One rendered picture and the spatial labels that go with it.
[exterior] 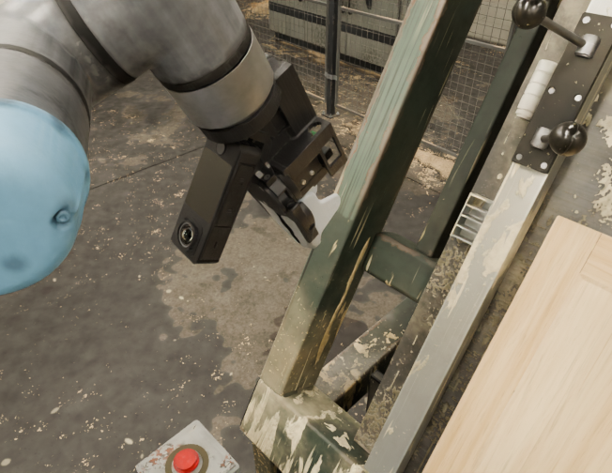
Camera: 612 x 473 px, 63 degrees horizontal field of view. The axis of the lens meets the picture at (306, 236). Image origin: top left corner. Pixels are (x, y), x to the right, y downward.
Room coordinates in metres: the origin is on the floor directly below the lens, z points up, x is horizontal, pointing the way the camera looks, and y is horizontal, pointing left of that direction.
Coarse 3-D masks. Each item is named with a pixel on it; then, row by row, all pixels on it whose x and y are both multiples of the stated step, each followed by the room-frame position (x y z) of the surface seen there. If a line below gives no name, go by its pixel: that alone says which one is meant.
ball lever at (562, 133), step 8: (544, 128) 0.60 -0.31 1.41; (560, 128) 0.50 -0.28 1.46; (568, 128) 0.50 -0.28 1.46; (576, 128) 0.50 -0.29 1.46; (584, 128) 0.50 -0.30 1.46; (536, 136) 0.59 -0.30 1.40; (544, 136) 0.57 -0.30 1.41; (552, 136) 0.50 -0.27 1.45; (560, 136) 0.49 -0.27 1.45; (568, 136) 0.49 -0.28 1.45; (576, 136) 0.49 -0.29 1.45; (584, 136) 0.49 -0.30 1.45; (536, 144) 0.59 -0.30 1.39; (544, 144) 0.58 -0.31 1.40; (552, 144) 0.50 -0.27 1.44; (560, 144) 0.49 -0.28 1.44; (568, 144) 0.49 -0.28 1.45; (576, 144) 0.49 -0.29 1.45; (584, 144) 0.49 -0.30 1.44; (560, 152) 0.49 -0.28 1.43; (568, 152) 0.49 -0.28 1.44; (576, 152) 0.49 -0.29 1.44
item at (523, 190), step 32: (608, 0) 0.67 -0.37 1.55; (608, 64) 0.64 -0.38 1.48; (512, 192) 0.58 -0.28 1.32; (544, 192) 0.58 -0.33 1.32; (512, 224) 0.55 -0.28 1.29; (480, 256) 0.54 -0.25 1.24; (512, 256) 0.54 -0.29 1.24; (480, 288) 0.52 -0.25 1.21; (448, 320) 0.51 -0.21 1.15; (480, 320) 0.51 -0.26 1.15; (448, 352) 0.48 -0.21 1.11; (416, 384) 0.47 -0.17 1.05; (448, 384) 0.47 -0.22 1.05; (416, 416) 0.44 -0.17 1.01; (384, 448) 0.42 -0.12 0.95
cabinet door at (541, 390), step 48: (576, 240) 0.51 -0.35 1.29; (528, 288) 0.50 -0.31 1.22; (576, 288) 0.48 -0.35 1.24; (528, 336) 0.46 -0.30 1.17; (576, 336) 0.44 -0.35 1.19; (480, 384) 0.44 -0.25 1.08; (528, 384) 0.42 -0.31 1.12; (576, 384) 0.40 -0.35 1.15; (480, 432) 0.40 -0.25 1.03; (528, 432) 0.38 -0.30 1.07; (576, 432) 0.36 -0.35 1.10
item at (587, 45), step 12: (528, 0) 0.61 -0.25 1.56; (540, 0) 0.61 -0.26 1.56; (516, 12) 0.61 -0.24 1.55; (528, 12) 0.60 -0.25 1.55; (540, 12) 0.60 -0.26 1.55; (516, 24) 0.61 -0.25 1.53; (528, 24) 0.60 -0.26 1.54; (552, 24) 0.62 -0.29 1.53; (564, 36) 0.63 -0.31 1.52; (576, 36) 0.63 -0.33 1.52; (588, 36) 0.64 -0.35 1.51; (588, 48) 0.63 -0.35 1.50
